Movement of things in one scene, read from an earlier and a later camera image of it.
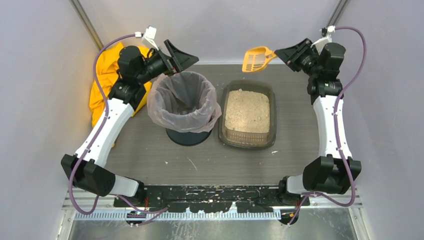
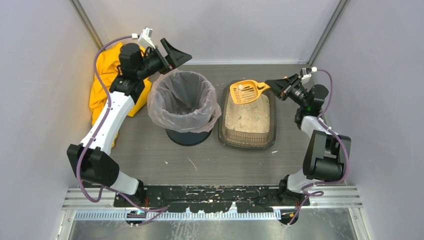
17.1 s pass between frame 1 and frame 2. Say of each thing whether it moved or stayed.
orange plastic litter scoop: moved
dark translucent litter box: stayed
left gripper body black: stayed
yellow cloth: stayed
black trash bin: stayed
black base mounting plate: stayed
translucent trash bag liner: stayed
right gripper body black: moved
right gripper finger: moved
